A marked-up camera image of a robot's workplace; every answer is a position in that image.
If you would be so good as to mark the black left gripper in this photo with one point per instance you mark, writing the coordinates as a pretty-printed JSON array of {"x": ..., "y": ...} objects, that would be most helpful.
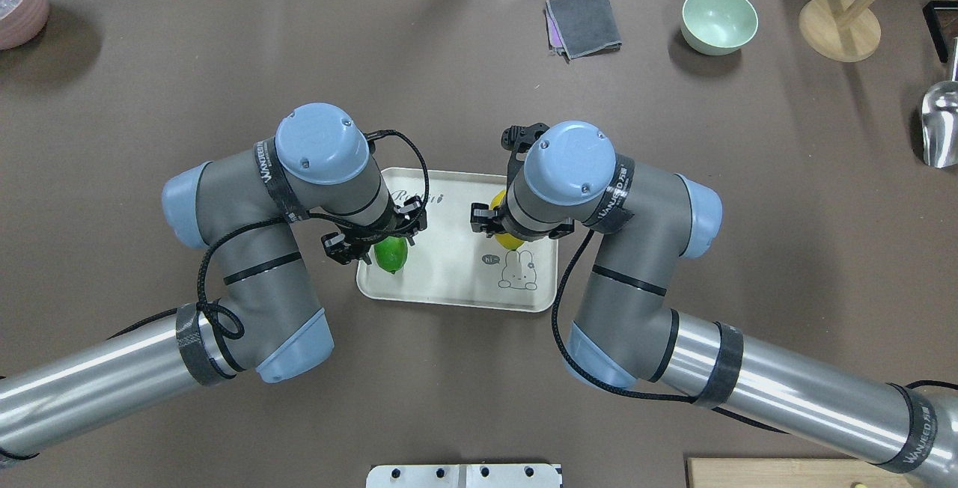
[{"x": 372, "y": 238}]

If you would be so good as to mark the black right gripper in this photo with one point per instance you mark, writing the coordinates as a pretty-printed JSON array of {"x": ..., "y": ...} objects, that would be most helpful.
[{"x": 483, "y": 215}]

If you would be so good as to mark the green lime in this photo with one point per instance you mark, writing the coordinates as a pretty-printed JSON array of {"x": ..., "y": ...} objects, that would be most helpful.
[{"x": 391, "y": 254}]

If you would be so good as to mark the yellow lemon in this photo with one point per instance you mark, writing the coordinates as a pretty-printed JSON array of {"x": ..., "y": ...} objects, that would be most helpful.
[{"x": 505, "y": 240}]

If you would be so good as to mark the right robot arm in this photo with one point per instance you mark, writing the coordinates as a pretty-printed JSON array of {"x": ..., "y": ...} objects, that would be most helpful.
[{"x": 814, "y": 296}]

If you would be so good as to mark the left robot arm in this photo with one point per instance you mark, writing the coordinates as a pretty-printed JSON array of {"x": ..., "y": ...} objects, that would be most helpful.
[{"x": 255, "y": 306}]

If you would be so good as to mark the white rabbit print tray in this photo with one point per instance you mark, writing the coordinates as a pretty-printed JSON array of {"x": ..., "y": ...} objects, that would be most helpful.
[{"x": 451, "y": 265}]

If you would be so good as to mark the black framed tray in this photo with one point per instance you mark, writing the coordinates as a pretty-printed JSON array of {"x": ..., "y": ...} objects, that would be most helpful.
[{"x": 941, "y": 20}]

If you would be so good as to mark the grey folded cloth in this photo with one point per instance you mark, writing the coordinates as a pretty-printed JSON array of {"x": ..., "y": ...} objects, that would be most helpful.
[{"x": 579, "y": 28}]

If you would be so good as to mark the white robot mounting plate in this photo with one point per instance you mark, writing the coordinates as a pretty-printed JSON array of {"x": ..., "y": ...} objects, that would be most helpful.
[{"x": 523, "y": 474}]

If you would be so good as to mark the pale green bowl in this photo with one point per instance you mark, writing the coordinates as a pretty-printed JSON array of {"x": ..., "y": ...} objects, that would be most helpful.
[{"x": 718, "y": 27}]

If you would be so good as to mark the wooden stand with round base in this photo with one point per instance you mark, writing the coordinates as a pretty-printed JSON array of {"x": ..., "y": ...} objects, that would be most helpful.
[{"x": 842, "y": 30}]

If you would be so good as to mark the wooden cutting board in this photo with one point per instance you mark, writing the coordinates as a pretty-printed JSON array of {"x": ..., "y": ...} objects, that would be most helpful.
[{"x": 787, "y": 472}]

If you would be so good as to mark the metal scoop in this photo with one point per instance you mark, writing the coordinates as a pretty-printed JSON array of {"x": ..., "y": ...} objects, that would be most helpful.
[{"x": 939, "y": 119}]

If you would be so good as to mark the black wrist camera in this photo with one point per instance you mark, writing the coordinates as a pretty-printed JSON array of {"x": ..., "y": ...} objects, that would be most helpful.
[{"x": 518, "y": 140}]

